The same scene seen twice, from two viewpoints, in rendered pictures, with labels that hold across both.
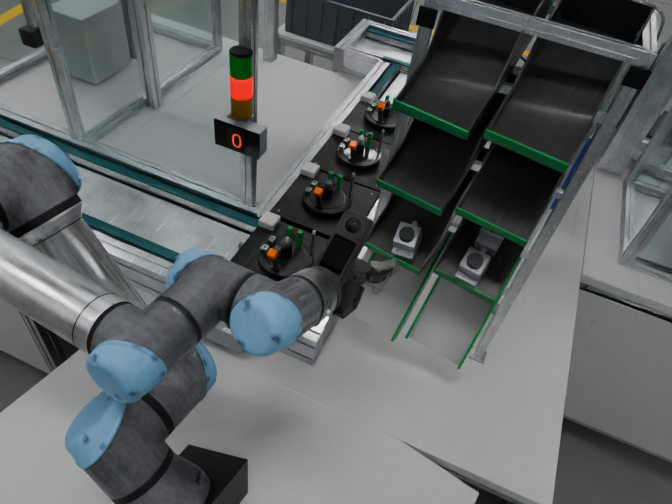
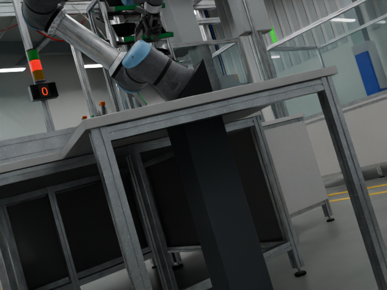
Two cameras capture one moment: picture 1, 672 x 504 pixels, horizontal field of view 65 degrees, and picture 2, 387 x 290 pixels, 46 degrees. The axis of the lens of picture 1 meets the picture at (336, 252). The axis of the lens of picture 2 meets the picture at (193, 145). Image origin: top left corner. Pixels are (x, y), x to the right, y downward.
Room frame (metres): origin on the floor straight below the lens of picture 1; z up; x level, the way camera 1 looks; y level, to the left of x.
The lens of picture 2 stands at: (-0.78, 1.51, 0.63)
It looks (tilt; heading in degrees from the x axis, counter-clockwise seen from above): 4 degrees up; 310
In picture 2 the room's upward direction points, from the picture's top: 16 degrees counter-clockwise
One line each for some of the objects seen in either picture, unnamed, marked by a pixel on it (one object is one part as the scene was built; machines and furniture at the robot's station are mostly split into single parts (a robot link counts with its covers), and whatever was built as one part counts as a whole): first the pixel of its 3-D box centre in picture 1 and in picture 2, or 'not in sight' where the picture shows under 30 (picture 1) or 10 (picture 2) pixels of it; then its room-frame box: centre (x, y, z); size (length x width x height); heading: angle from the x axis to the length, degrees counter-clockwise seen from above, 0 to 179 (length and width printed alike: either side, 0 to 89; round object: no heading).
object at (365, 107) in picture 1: (386, 109); not in sight; (1.61, -0.09, 1.01); 0.24 x 0.24 x 0.13; 74
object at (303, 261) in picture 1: (285, 257); not in sight; (0.89, 0.12, 0.98); 0.14 x 0.14 x 0.02
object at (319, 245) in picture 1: (285, 262); not in sight; (0.89, 0.12, 0.96); 0.24 x 0.24 x 0.02; 74
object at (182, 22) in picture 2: not in sight; (188, 56); (1.29, -1.20, 1.50); 0.38 x 0.21 x 0.88; 164
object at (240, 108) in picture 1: (241, 104); (38, 76); (1.06, 0.27, 1.28); 0.05 x 0.05 x 0.05
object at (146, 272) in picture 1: (157, 274); (57, 142); (0.82, 0.43, 0.91); 0.89 x 0.06 x 0.11; 74
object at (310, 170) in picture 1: (328, 190); not in sight; (1.14, 0.05, 1.01); 0.24 x 0.24 x 0.13; 74
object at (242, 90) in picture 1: (241, 85); (35, 66); (1.06, 0.27, 1.33); 0.05 x 0.05 x 0.05
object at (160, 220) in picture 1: (190, 229); not in sight; (1.00, 0.40, 0.91); 0.84 x 0.28 x 0.10; 74
